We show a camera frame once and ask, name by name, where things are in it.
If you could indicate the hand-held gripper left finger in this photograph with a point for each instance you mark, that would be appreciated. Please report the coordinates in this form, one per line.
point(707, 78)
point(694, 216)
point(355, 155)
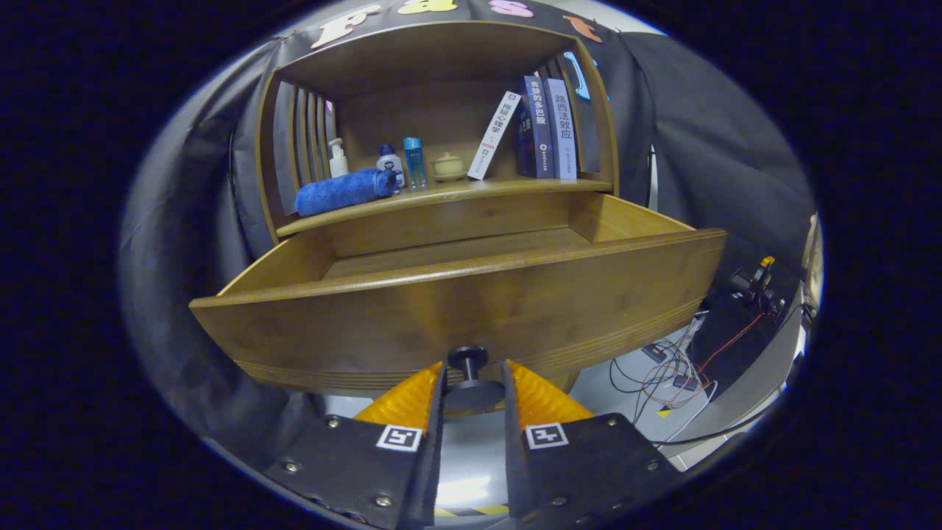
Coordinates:
point(429, 471)

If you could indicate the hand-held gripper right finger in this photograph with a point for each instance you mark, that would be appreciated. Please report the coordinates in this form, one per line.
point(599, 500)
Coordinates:
point(515, 464)

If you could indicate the wooden drawer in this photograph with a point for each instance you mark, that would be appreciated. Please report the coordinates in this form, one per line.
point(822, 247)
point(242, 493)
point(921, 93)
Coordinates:
point(441, 316)

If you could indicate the wooden countertop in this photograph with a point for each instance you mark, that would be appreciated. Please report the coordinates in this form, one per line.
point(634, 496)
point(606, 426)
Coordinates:
point(471, 188)

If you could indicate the wooden cabinet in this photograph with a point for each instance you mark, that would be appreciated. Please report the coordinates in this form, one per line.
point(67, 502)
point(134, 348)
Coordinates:
point(427, 118)

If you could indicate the blue rolled towel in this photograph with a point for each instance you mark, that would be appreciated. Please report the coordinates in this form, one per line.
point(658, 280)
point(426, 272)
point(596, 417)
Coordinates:
point(338, 191)

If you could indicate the beige lidded teacup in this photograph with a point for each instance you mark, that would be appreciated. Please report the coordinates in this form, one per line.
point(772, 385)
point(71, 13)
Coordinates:
point(447, 168)

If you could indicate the clear blue bottle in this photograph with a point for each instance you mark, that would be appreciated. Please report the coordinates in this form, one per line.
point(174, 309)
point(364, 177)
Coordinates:
point(414, 165)

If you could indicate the white bottle with blue cap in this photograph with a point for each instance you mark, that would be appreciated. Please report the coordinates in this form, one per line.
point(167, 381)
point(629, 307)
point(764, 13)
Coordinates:
point(390, 160)

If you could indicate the black book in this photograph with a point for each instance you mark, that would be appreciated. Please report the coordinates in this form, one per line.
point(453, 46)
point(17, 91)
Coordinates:
point(524, 143)

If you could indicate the white pump bottle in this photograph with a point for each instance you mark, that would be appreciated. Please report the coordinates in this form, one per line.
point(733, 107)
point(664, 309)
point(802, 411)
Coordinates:
point(338, 162)

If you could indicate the white book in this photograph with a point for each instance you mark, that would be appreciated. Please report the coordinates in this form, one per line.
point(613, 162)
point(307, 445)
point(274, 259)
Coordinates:
point(494, 136)

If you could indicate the dark blue book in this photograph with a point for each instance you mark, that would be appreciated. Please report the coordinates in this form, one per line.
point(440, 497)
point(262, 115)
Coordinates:
point(539, 125)

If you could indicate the pale lilac book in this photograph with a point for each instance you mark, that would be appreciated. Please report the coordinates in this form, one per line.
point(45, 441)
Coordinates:
point(563, 125)

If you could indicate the black backdrop cloth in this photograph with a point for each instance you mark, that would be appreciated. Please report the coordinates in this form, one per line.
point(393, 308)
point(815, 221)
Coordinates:
point(706, 147)

